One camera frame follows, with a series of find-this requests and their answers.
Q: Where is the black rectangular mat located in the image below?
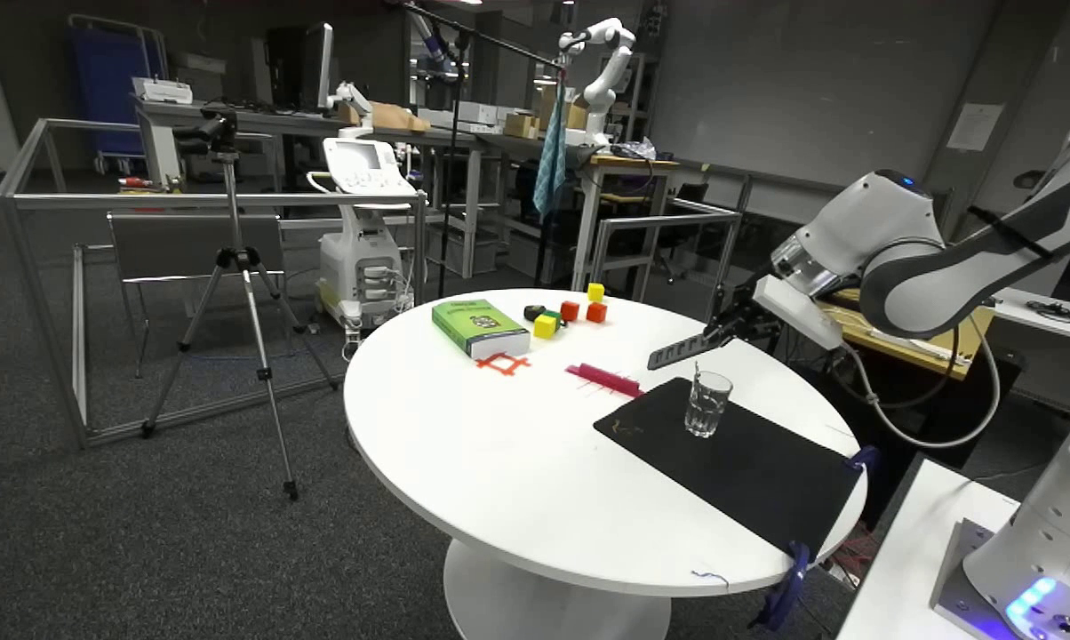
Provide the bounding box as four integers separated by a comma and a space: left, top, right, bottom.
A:
591, 372, 871, 561

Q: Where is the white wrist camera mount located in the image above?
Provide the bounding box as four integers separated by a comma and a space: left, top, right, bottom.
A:
752, 272, 850, 354

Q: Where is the white table pedestal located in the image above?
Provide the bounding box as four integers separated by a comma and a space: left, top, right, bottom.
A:
441, 535, 675, 640

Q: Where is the hanging blue cloth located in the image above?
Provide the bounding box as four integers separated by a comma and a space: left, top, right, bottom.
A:
528, 83, 571, 224

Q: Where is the wooden side desk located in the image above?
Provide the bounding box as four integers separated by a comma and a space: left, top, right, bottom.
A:
813, 282, 999, 382

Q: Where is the green book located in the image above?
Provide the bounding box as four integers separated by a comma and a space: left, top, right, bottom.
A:
427, 296, 532, 361

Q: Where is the small orange plastic frame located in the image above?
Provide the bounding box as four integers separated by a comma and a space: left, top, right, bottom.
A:
472, 347, 532, 380

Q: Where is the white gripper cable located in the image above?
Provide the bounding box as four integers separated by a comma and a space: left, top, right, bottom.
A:
844, 331, 1005, 450

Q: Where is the clear glass cup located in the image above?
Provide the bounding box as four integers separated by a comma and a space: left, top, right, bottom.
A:
683, 361, 736, 439

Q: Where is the grey metal frame enclosure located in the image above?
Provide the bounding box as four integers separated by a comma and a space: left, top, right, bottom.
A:
0, 112, 441, 446

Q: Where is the black camera tripod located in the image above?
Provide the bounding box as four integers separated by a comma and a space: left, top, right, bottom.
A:
140, 104, 307, 505

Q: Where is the white machine on cart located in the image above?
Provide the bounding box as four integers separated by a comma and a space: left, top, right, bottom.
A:
307, 136, 423, 339

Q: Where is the blue board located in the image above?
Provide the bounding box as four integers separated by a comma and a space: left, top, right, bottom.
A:
64, 11, 165, 164

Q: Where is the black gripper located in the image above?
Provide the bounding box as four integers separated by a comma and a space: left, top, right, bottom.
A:
699, 272, 792, 354

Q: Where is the white robot base platform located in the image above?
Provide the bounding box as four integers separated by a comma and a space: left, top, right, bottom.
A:
835, 454, 1025, 640

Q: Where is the grey tag with green letters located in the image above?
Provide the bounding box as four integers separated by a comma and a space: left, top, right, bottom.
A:
648, 324, 731, 372

